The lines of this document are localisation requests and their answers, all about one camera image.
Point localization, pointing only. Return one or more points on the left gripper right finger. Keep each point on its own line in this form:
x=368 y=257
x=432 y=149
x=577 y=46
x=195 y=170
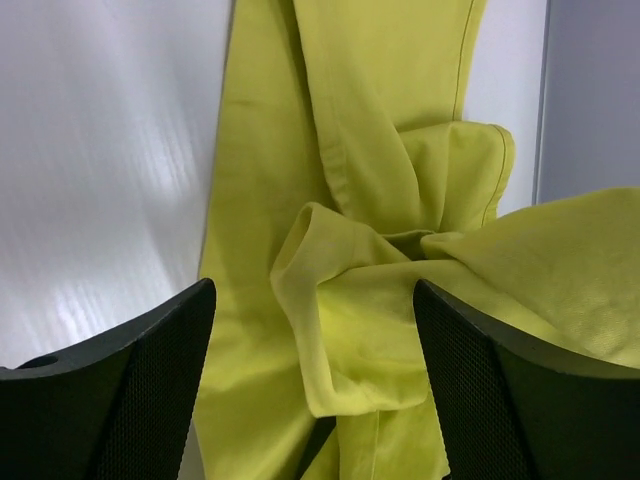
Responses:
x=513 y=406

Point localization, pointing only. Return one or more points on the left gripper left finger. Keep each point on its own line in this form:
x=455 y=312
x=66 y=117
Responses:
x=115 y=406

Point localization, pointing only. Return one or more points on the yellow-green trousers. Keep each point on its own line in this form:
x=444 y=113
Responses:
x=344 y=173

